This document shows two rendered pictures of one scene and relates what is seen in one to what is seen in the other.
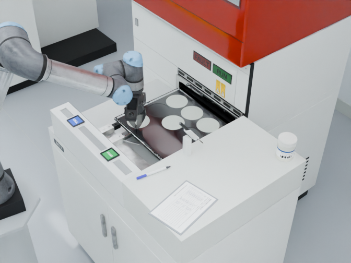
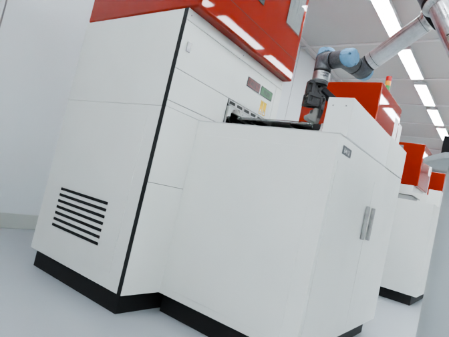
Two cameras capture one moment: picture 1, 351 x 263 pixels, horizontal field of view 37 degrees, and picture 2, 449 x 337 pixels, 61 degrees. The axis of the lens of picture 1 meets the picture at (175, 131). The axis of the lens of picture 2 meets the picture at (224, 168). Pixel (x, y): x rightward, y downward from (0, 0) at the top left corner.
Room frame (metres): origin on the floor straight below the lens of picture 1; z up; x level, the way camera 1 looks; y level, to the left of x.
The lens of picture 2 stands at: (2.46, 1.70, 0.54)
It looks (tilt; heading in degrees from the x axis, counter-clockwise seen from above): 3 degrees up; 256
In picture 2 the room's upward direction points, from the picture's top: 13 degrees clockwise
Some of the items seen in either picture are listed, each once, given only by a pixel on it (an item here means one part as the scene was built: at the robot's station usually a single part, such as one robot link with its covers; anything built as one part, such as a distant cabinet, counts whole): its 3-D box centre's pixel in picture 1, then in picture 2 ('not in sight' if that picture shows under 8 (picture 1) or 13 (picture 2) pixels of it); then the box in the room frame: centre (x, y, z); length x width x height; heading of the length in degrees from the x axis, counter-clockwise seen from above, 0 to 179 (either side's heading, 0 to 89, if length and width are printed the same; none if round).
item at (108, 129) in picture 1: (104, 131); not in sight; (1.71, 0.30, 0.89); 0.08 x 0.03 x 0.03; 129
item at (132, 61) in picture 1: (132, 66); (325, 61); (1.73, 0.17, 1.21); 0.09 x 0.08 x 0.11; 113
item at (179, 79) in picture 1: (207, 103); (250, 127); (1.91, -0.14, 0.89); 0.44 x 0.02 x 0.10; 39
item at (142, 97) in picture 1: (135, 97); (315, 95); (1.74, 0.17, 1.05); 0.09 x 0.08 x 0.12; 174
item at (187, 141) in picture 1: (190, 139); not in sight; (1.51, -0.06, 1.03); 0.06 x 0.04 x 0.13; 129
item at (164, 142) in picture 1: (173, 122); (288, 131); (1.77, 0.01, 0.90); 0.34 x 0.34 x 0.01; 39
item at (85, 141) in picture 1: (94, 151); (360, 136); (1.59, 0.33, 0.89); 0.55 x 0.09 x 0.14; 39
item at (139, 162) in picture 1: (125, 156); not in sight; (1.59, 0.21, 0.87); 0.36 x 0.08 x 0.03; 39
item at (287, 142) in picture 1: (285, 146); not in sight; (1.49, -0.42, 1.01); 0.07 x 0.07 x 0.10
